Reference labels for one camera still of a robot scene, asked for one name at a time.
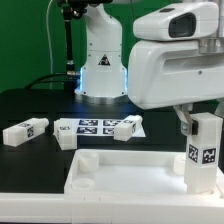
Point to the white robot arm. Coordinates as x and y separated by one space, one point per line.
105 79

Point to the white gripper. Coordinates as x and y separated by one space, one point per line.
162 74

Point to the white front fence bar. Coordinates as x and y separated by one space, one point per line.
111 209

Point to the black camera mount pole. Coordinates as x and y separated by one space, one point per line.
71 9

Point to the paper sheet with markers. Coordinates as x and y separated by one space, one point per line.
97 127

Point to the white desk top tray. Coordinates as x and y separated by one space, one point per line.
120 171

